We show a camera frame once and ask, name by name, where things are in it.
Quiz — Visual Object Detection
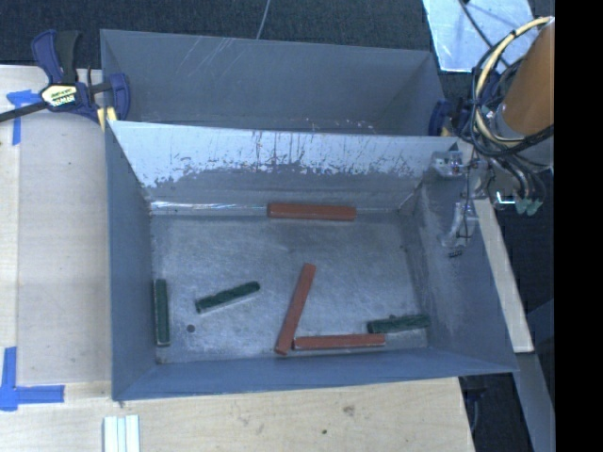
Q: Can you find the red-brown flat block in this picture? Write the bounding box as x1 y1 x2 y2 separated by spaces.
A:
291 332 388 352
266 202 358 222
273 262 318 357

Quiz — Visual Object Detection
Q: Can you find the dark green flat block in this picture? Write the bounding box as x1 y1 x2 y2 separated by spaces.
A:
366 313 432 335
194 280 262 315
153 278 172 347

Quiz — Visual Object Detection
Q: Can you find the grey metal bin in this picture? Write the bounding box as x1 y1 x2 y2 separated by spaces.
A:
98 28 520 402

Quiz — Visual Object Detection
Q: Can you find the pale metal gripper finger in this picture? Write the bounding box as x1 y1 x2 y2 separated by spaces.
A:
430 150 467 179
439 200 478 249

